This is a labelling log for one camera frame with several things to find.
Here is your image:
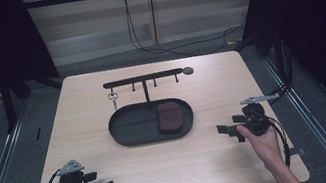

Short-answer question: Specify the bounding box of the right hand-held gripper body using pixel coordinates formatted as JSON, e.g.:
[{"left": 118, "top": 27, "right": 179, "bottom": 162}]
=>
[{"left": 229, "top": 91, "right": 287, "bottom": 142}]

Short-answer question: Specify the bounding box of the brown pouch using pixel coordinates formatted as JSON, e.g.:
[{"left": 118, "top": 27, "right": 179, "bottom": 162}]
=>
[{"left": 153, "top": 98, "right": 188, "bottom": 138}]

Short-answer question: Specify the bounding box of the black key rack with tray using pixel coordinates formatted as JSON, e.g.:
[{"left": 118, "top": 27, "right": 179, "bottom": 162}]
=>
[{"left": 99, "top": 65, "right": 206, "bottom": 151}]

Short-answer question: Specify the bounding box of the silver key with ring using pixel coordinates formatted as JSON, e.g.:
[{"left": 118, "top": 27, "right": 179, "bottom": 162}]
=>
[{"left": 106, "top": 90, "right": 121, "bottom": 112}]

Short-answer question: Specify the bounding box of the person's right hand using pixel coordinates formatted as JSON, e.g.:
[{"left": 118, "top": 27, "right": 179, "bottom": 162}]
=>
[{"left": 235, "top": 117, "right": 288, "bottom": 177}]

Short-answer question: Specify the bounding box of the black stand leg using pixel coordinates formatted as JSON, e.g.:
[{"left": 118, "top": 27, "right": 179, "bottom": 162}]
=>
[
  {"left": 231, "top": 24, "right": 290, "bottom": 94},
  {"left": 0, "top": 69, "right": 40, "bottom": 135}
]

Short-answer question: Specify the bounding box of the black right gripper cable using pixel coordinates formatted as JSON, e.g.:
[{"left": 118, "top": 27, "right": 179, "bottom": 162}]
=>
[{"left": 264, "top": 113, "right": 294, "bottom": 171}]

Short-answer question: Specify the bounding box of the bundle of black floor cables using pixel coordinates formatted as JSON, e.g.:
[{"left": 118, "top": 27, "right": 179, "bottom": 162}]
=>
[{"left": 263, "top": 81, "right": 293, "bottom": 108}]

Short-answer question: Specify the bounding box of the black cable from wall socket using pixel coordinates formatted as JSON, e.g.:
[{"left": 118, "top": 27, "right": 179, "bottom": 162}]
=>
[{"left": 122, "top": 0, "right": 251, "bottom": 68}]

